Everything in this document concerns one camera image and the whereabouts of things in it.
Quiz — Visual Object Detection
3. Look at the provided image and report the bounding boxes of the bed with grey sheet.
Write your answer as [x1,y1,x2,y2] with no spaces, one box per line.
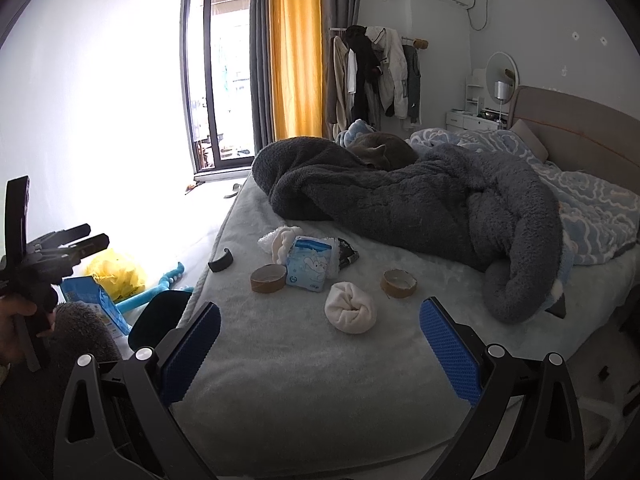
[174,181,639,477]

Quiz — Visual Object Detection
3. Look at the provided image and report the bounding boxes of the clothes rack with garments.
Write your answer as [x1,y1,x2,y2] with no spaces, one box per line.
[328,25,430,136]

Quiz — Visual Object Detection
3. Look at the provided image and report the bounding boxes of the yellow plastic bag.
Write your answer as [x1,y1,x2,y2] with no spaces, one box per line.
[84,248,146,304]

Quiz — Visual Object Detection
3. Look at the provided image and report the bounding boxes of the brown tape roll core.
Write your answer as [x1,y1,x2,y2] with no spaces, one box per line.
[250,263,288,294]
[380,269,418,299]

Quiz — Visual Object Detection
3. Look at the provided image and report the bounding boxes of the blue white patterned duvet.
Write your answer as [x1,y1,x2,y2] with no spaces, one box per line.
[335,118,640,319]

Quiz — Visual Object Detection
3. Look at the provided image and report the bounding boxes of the beige padded headboard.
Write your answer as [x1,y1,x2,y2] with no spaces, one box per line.
[509,86,640,193]

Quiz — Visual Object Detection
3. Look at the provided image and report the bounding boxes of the yellow curtain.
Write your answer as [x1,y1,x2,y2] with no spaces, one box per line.
[269,0,323,141]

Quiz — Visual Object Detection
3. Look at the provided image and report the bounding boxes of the white towel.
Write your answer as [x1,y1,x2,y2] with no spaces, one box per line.
[324,282,378,335]

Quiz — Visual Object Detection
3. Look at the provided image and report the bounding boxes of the black framed window door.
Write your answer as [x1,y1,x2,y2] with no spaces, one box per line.
[181,0,256,176]

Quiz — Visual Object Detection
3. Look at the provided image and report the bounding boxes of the grey curtain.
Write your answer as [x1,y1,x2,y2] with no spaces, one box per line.
[250,0,274,153]

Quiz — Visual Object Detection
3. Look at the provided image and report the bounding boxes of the grey pillow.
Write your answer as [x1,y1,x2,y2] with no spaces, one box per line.
[510,119,549,162]

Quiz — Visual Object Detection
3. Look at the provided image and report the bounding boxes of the grey slipper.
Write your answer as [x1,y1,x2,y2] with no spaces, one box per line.
[224,183,243,200]

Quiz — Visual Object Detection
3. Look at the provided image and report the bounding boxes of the round white vanity mirror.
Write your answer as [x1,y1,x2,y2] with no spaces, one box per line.
[485,51,520,104]

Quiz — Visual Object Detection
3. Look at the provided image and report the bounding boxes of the white dresser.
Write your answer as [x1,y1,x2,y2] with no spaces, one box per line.
[446,68,510,131]

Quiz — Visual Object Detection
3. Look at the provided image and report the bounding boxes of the grey cat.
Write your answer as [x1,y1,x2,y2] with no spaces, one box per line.
[347,132,419,171]

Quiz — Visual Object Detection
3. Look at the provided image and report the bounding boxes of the blue snack bag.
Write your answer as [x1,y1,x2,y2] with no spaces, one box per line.
[61,276,131,339]

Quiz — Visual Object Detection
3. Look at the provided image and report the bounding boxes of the black curved rubber piece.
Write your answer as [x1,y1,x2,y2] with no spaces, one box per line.
[207,248,234,273]

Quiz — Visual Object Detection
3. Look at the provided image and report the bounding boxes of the blue plush toy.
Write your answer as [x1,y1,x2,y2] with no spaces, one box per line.
[116,262,186,313]

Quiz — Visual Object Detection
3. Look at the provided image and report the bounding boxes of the dark grey fleece blanket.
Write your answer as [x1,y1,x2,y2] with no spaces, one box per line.
[252,136,566,324]

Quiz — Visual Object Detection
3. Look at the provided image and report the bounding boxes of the person's left hand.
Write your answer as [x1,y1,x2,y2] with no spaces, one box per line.
[0,295,37,366]

